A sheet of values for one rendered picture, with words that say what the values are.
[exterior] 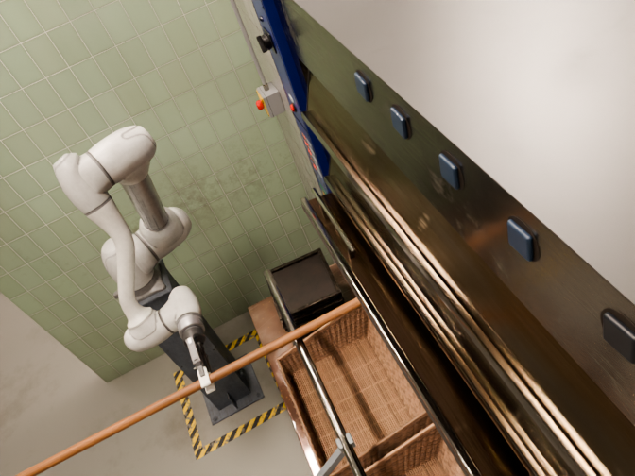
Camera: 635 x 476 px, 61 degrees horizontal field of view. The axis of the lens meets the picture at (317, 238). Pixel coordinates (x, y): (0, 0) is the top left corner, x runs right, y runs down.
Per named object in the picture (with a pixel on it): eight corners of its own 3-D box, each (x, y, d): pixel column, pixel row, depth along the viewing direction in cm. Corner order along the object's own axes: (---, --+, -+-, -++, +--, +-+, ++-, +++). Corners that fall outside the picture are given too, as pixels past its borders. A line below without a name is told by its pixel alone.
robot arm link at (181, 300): (210, 320, 192) (179, 340, 192) (199, 291, 203) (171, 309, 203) (193, 305, 184) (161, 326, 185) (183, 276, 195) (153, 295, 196)
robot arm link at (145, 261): (114, 280, 234) (85, 248, 219) (147, 253, 240) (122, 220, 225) (130, 298, 224) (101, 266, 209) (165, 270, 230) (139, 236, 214)
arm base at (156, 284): (113, 285, 241) (107, 278, 237) (159, 262, 243) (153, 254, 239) (119, 314, 228) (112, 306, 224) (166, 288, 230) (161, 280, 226)
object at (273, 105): (278, 101, 228) (270, 80, 221) (286, 111, 221) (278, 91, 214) (263, 108, 228) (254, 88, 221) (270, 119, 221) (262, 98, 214)
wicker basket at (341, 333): (383, 325, 239) (370, 288, 219) (451, 435, 199) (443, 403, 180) (284, 375, 235) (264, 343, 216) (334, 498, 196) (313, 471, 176)
